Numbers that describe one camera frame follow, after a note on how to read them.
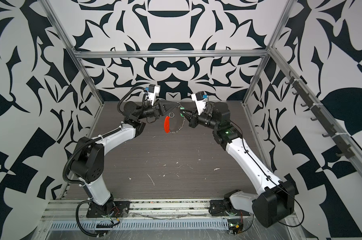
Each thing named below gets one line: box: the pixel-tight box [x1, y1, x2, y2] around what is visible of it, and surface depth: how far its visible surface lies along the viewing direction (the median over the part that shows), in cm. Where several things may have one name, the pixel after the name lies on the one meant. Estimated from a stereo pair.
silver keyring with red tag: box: [164, 111, 186, 134], surface depth 70 cm
